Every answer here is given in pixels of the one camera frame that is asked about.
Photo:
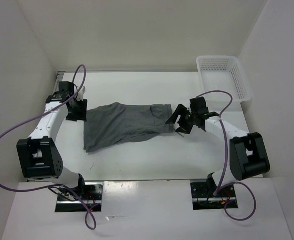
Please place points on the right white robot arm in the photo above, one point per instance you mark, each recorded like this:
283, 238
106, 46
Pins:
245, 153

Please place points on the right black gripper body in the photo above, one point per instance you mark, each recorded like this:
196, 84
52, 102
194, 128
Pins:
190, 119

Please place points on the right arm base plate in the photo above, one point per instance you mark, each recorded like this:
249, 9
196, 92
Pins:
203, 198

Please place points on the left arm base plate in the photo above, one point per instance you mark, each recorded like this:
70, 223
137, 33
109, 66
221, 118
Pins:
92, 197

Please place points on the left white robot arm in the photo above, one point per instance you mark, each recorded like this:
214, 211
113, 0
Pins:
38, 154

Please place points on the aluminium table frame rail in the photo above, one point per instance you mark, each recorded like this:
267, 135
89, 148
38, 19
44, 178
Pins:
59, 78

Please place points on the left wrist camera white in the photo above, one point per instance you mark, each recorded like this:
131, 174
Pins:
81, 93

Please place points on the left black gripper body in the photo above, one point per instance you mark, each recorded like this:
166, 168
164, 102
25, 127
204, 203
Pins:
79, 112

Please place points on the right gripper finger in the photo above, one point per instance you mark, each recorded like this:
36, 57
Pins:
180, 111
184, 129

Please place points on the grey shorts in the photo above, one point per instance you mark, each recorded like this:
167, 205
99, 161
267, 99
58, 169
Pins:
117, 123

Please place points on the white plastic basket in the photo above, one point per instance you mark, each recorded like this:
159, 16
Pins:
224, 73

